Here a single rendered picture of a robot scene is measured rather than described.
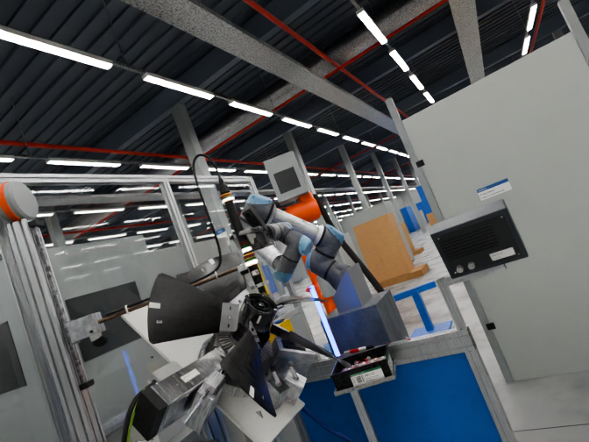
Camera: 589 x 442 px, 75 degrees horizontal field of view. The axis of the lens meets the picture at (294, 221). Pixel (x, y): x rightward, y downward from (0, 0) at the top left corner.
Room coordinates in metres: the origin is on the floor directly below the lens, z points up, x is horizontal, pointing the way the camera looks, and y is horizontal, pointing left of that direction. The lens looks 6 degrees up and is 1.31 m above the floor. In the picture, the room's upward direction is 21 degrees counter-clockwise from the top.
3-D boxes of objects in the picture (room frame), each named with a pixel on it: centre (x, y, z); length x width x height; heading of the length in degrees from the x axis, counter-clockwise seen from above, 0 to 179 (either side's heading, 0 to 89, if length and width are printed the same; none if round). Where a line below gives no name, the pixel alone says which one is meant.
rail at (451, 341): (1.68, -0.06, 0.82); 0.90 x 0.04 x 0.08; 61
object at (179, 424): (1.53, 0.80, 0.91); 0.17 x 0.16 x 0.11; 61
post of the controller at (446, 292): (1.47, -0.43, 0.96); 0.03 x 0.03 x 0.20; 61
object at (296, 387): (1.38, 0.22, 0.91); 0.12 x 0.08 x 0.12; 61
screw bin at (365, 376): (1.50, -0.04, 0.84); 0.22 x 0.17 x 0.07; 77
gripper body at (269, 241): (1.51, 0.15, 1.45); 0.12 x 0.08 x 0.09; 151
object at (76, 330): (1.35, 0.83, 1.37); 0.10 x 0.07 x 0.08; 96
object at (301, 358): (1.47, 0.21, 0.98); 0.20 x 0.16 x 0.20; 61
